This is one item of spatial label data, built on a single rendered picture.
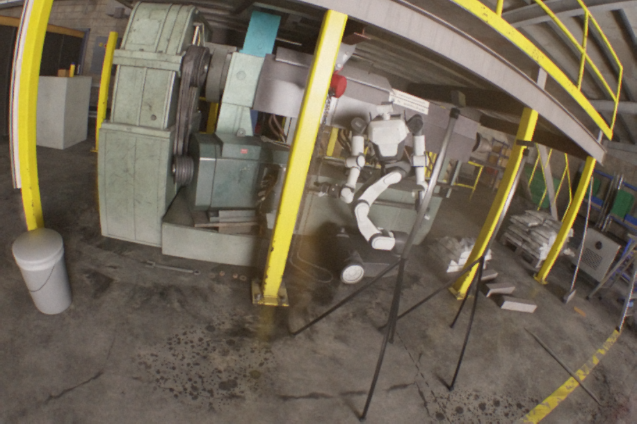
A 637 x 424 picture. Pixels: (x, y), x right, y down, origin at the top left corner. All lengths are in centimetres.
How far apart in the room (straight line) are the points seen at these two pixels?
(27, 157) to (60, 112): 260
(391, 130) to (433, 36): 70
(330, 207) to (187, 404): 200
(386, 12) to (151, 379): 213
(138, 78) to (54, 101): 278
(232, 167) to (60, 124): 332
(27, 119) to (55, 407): 147
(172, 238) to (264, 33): 171
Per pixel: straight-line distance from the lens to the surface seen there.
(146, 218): 212
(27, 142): 196
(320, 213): 259
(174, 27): 196
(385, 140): 198
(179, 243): 204
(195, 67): 183
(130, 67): 199
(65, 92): 445
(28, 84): 190
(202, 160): 167
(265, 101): 230
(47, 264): 157
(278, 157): 186
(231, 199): 181
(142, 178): 201
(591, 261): 554
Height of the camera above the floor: 124
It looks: 17 degrees down
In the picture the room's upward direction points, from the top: 15 degrees clockwise
